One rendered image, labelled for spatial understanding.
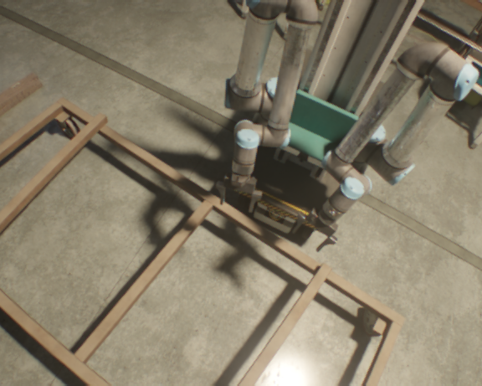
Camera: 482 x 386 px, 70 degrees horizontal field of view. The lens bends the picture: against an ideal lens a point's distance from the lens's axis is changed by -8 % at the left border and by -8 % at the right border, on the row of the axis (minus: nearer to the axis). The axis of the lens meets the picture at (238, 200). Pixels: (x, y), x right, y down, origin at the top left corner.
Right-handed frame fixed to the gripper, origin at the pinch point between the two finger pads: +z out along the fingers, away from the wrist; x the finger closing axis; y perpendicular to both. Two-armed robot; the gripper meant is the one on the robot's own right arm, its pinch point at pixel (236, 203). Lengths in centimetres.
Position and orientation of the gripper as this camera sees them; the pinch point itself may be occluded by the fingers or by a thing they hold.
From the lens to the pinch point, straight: 164.3
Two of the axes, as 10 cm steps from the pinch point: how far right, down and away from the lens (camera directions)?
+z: -1.4, 8.2, 5.6
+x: -9.6, -2.5, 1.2
